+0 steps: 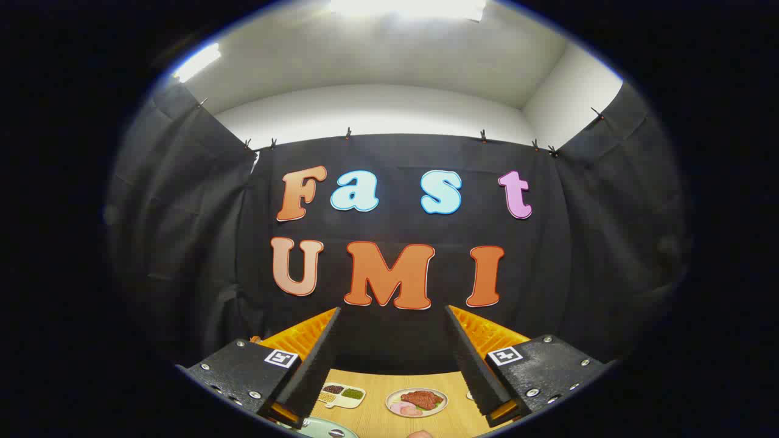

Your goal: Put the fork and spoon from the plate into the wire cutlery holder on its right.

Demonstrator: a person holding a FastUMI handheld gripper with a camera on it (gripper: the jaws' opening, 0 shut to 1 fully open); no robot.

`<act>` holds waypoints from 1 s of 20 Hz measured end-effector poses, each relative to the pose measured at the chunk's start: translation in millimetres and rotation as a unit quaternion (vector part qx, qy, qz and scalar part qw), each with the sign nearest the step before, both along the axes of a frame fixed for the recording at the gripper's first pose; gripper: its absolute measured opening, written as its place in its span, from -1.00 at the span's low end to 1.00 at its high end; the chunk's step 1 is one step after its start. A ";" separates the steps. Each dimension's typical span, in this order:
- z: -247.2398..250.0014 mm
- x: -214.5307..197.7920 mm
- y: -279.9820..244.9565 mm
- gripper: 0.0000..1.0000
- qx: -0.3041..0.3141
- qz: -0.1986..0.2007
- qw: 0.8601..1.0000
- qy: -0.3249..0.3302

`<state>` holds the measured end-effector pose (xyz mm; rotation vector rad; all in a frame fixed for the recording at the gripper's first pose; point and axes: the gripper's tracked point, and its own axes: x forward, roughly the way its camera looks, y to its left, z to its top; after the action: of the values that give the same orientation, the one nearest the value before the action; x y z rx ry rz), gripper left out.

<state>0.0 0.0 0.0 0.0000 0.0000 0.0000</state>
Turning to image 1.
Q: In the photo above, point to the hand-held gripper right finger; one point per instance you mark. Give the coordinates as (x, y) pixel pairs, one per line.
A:
(475, 371)

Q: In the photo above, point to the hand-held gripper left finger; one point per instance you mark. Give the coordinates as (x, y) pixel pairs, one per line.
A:
(313, 371)

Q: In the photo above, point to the pile of dark beans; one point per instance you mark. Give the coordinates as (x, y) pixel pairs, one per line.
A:
(333, 389)

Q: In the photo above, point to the pile of yellow soybeans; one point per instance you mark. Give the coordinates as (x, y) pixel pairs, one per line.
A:
(327, 397)

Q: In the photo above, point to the pile of green beans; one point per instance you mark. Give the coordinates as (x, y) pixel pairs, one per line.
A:
(353, 393)

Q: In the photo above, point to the white divided dish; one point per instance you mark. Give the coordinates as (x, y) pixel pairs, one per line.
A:
(348, 402)

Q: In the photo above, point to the round white plate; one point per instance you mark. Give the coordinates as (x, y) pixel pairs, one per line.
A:
(439, 406)

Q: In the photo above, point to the light blue plate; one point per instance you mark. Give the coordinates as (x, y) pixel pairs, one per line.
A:
(313, 429)

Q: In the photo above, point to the brown meat steak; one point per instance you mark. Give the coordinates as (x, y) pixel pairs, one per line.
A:
(422, 399)

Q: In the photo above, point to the pink ham slices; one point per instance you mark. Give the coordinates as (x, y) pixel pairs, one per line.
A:
(406, 409)

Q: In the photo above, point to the row of black clips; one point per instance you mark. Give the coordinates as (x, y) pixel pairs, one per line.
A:
(348, 133)

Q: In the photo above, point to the narrow ceiling light panel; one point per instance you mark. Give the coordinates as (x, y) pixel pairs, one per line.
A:
(196, 62)

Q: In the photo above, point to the wide ceiling light panel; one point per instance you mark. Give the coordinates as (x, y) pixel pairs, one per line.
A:
(408, 7)

